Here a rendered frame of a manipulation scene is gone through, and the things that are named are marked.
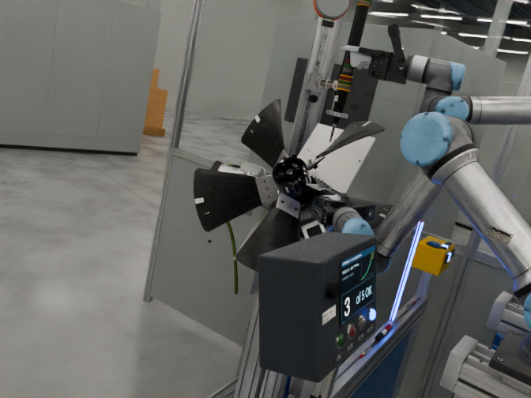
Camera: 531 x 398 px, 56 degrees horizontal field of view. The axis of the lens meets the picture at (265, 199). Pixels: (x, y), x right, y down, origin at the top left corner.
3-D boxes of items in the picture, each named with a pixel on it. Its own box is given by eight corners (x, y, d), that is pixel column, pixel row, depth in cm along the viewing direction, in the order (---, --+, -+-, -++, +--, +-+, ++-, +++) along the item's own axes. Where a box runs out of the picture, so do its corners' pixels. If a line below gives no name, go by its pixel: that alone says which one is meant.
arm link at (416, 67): (427, 55, 142) (429, 59, 150) (411, 53, 144) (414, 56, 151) (419, 82, 144) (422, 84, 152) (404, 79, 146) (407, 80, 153)
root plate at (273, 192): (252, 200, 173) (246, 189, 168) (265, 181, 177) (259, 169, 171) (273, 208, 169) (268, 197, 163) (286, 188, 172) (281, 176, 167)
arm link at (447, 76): (458, 93, 141) (467, 62, 139) (419, 84, 144) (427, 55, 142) (458, 94, 148) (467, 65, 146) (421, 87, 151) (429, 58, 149)
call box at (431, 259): (420, 260, 186) (428, 234, 183) (447, 270, 181) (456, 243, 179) (408, 269, 172) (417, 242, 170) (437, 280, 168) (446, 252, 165)
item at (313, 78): (304, 91, 222) (308, 71, 220) (319, 94, 223) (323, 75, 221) (306, 91, 212) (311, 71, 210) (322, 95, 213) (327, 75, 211)
